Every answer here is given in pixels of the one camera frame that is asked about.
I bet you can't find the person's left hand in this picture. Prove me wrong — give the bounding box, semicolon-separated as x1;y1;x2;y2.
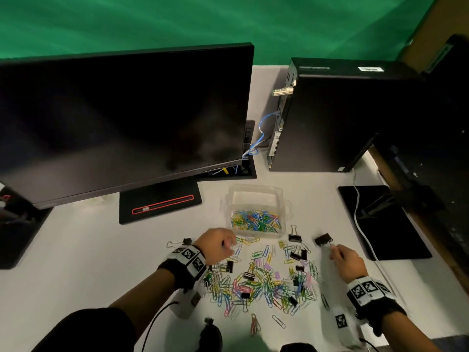
193;228;238;266

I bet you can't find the person's right hand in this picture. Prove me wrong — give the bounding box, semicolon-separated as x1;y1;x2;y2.
329;244;369;285

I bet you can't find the person's left forearm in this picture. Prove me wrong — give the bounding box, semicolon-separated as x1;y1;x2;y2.
109;268;177;340

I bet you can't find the person's right forearm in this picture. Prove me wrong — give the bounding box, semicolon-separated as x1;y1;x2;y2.
381;311;441;352

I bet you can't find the heap of clips inside container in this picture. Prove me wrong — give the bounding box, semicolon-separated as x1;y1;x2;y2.
230;209;282;234

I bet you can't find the group of small binder clips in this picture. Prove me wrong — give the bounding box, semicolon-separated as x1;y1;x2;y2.
226;249;308;308

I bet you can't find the black left wristband with markers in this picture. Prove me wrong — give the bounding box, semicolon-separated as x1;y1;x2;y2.
158;245;208;292

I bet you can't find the black wristband with markers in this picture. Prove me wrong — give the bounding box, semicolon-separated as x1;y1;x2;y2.
346;276;407;337
158;245;208;292

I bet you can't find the clear plastic container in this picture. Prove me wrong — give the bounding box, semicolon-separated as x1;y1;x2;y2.
221;184;293;239

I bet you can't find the pile of coloured paper clips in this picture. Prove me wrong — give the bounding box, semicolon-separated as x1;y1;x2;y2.
202;236;320;319

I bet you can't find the black right wristband with markers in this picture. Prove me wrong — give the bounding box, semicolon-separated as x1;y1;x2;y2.
346;276;407;337

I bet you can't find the black monitor stand, red stripe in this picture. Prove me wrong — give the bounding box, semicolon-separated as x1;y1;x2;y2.
119;178;203;225

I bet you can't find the black desktop computer tower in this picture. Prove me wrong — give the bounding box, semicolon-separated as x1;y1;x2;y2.
268;58;430;173

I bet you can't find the black monitor seen from behind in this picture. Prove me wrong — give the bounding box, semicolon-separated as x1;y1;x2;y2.
368;34;469;261

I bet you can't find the large black computer monitor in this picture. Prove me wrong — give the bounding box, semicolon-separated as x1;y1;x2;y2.
0;43;255;210

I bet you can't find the black sleeve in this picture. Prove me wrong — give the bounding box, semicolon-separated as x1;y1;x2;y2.
31;307;137;352

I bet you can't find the black stand base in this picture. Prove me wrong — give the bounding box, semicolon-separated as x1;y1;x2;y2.
0;186;53;270

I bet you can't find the white cable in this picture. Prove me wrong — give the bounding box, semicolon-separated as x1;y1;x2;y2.
352;168;412;313

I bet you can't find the flat black monitor base plate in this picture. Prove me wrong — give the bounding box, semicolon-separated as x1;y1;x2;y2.
338;185;433;261

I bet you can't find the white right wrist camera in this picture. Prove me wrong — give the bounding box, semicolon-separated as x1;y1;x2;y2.
322;305;364;351

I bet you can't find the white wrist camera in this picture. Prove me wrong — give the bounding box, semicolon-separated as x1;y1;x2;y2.
322;305;364;351
170;285;206;319

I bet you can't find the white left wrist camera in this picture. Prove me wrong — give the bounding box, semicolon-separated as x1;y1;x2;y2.
170;285;206;319

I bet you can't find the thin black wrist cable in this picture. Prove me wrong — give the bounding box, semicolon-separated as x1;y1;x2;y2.
141;300;180;352

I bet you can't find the blue network cable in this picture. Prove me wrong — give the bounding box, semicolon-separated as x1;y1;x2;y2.
241;111;281;160

